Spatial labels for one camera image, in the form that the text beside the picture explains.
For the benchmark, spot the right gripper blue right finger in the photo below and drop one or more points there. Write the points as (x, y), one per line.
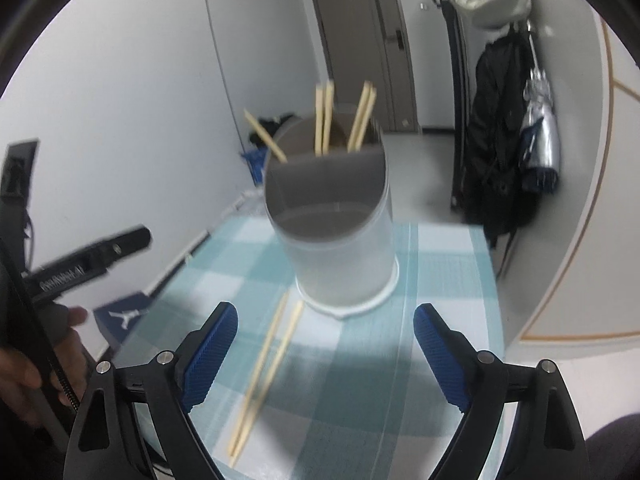
(474, 382)

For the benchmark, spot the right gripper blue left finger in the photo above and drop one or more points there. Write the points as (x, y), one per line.
(173, 388)

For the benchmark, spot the person left hand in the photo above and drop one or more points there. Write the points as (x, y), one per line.
(19, 374)

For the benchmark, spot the navy jordan shoe box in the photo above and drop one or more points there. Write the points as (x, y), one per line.
(117, 319)

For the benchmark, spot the teal checkered tablecloth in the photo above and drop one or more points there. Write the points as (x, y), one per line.
(352, 399)

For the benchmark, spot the black hanging jacket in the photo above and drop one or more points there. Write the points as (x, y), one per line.
(493, 196)

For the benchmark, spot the white utensil holder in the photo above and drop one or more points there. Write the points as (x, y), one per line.
(333, 216)

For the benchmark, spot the blue facial cardboard box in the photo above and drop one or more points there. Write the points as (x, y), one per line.
(256, 159)

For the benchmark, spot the silver folded umbrella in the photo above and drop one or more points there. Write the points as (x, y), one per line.
(540, 158)

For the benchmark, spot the black framed glass door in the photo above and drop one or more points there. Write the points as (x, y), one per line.
(460, 83)

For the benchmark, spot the black clothes pile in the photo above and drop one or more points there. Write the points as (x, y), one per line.
(273, 124)

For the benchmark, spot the grey entrance door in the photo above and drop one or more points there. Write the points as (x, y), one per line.
(366, 41)

